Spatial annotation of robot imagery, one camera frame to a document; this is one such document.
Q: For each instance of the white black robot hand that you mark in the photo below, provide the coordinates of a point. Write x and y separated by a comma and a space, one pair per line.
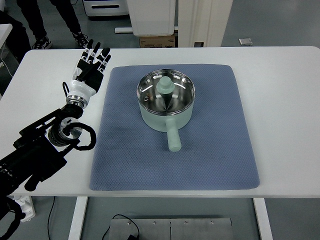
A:
87, 76

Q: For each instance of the green pot with handle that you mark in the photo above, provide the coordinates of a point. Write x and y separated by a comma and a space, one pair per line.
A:
166, 98

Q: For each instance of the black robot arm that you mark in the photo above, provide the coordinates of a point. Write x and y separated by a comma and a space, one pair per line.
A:
35, 158

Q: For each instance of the white appliance with slot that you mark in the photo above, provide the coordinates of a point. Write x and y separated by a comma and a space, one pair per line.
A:
105, 8

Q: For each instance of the person right leg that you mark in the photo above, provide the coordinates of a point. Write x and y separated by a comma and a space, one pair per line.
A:
67, 12

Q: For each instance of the person leg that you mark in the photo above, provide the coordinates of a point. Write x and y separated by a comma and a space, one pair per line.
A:
32, 14
67, 12

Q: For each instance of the white cabinet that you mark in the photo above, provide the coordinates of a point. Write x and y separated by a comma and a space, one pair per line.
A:
150, 18

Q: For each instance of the cardboard box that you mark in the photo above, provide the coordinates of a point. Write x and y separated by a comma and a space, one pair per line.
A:
167, 41

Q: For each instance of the person left leg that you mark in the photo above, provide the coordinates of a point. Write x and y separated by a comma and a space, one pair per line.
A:
32, 14

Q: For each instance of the white power strip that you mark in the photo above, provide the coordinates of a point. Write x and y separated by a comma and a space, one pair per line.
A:
26, 205

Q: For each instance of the blue quilted mat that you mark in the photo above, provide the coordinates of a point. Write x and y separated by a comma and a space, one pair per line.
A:
211, 152

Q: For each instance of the small grey floor plate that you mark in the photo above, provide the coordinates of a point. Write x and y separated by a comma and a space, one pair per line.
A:
245, 41

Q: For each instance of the white table leg left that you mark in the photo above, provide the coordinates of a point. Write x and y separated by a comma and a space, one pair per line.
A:
78, 218

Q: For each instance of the white table leg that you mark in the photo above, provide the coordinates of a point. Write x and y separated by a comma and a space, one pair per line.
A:
262, 218
78, 218

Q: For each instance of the white table leg right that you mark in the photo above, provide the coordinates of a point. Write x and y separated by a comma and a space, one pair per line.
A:
262, 218

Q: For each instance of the grey metal base plate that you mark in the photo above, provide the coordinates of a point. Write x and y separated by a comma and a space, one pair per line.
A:
171, 229

